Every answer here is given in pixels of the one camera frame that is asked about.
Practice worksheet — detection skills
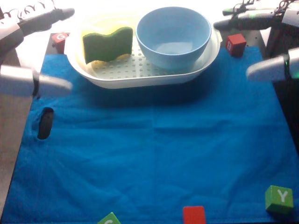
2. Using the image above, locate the white drain basin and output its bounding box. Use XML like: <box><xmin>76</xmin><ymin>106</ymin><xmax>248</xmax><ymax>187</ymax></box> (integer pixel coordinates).
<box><xmin>64</xmin><ymin>7</ymin><xmax>221</xmax><ymax>90</ymax></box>

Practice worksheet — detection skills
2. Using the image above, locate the green block letter Y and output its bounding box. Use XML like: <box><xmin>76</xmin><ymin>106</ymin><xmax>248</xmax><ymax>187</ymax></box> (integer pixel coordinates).
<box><xmin>265</xmin><ymin>185</ymin><xmax>294</xmax><ymax>215</ymax></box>

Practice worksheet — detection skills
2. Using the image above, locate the light blue bowl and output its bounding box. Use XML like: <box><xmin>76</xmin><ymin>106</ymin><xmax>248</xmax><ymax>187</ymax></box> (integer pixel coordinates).
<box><xmin>135</xmin><ymin>6</ymin><xmax>213</xmax><ymax>70</ymax></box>

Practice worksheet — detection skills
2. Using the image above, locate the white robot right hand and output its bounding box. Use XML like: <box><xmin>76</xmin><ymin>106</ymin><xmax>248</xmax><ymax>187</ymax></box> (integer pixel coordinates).
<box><xmin>213</xmin><ymin>0</ymin><xmax>299</xmax><ymax>82</ymax></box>

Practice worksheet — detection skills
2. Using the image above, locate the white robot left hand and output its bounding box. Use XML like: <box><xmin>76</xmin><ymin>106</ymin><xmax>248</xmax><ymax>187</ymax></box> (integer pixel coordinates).
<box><xmin>0</xmin><ymin>0</ymin><xmax>75</xmax><ymax>98</ymax></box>

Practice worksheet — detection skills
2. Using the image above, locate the red block letter B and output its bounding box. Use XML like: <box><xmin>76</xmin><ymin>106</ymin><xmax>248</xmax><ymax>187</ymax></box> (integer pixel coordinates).
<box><xmin>225</xmin><ymin>34</ymin><xmax>247</xmax><ymax>57</ymax></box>

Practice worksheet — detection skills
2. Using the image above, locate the green block letter C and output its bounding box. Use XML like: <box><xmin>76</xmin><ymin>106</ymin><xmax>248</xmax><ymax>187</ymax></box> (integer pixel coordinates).
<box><xmin>97</xmin><ymin>211</ymin><xmax>121</xmax><ymax>224</ymax></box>

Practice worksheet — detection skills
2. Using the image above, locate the red toy block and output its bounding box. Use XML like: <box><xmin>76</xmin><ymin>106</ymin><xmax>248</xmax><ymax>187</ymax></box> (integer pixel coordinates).
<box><xmin>183</xmin><ymin>205</ymin><xmax>206</xmax><ymax>224</ymax></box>

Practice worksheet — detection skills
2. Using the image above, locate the blue table cloth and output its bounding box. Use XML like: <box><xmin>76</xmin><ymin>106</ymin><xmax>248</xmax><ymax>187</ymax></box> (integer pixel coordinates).
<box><xmin>0</xmin><ymin>45</ymin><xmax>299</xmax><ymax>224</ymax></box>

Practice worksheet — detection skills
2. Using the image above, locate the red block letter G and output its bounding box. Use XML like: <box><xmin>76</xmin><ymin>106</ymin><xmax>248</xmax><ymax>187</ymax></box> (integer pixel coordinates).
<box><xmin>51</xmin><ymin>32</ymin><xmax>70</xmax><ymax>54</ymax></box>

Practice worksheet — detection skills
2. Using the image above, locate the green and yellow sponge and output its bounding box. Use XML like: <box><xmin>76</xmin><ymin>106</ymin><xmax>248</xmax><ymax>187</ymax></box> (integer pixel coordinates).
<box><xmin>81</xmin><ymin>26</ymin><xmax>134</xmax><ymax>70</ymax></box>

